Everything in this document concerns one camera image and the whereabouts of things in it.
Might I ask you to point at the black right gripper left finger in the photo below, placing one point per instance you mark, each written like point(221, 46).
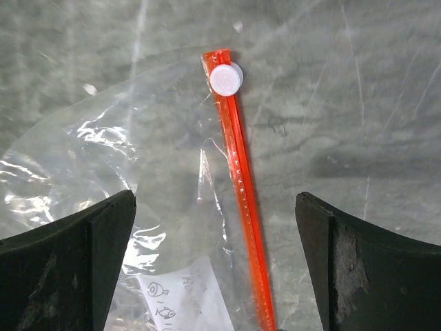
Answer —
point(62, 275)

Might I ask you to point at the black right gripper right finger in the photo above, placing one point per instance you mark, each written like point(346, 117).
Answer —
point(366, 277)

